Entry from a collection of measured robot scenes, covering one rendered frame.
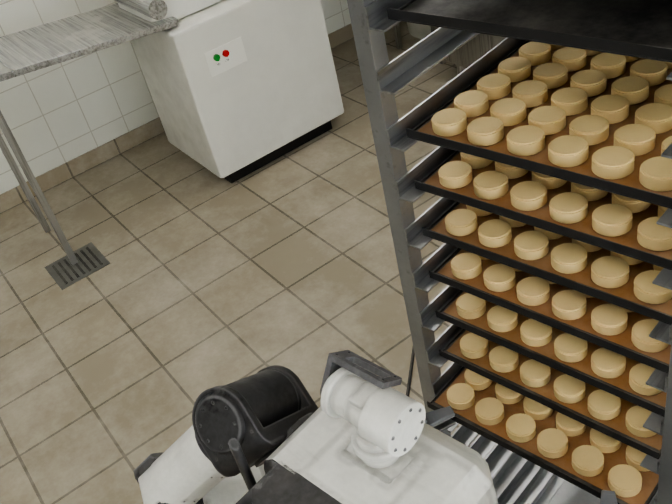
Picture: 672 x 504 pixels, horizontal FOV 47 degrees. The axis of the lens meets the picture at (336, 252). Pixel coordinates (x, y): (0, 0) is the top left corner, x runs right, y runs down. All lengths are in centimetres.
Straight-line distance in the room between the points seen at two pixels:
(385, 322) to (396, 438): 215
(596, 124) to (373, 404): 47
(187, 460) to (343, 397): 34
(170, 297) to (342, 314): 81
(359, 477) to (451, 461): 11
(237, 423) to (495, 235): 47
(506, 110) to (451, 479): 51
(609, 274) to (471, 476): 35
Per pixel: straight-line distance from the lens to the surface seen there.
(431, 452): 98
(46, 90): 451
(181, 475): 120
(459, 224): 122
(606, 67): 123
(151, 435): 294
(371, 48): 107
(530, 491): 211
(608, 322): 118
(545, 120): 110
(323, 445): 101
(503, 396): 144
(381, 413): 88
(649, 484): 136
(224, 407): 105
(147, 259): 376
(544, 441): 138
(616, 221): 106
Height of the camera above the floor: 207
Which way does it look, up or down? 37 degrees down
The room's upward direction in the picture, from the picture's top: 14 degrees counter-clockwise
